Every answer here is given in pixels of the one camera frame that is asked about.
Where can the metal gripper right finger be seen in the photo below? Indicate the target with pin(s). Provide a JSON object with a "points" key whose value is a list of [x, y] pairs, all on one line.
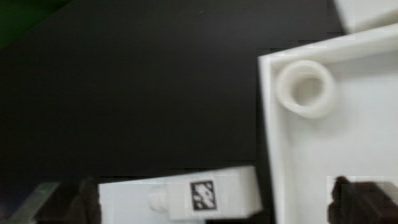
{"points": [[365, 202]]}

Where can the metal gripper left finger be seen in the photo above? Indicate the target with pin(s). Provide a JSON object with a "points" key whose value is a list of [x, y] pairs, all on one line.
{"points": [[63, 203]]}

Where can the white table leg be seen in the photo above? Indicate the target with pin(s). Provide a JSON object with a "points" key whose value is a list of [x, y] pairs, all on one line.
{"points": [[182, 199]]}

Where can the white square tabletop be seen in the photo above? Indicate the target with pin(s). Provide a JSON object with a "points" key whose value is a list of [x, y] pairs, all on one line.
{"points": [[342, 145]]}

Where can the white U-shaped fence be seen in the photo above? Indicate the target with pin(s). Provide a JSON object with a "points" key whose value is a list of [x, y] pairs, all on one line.
{"points": [[367, 14]]}

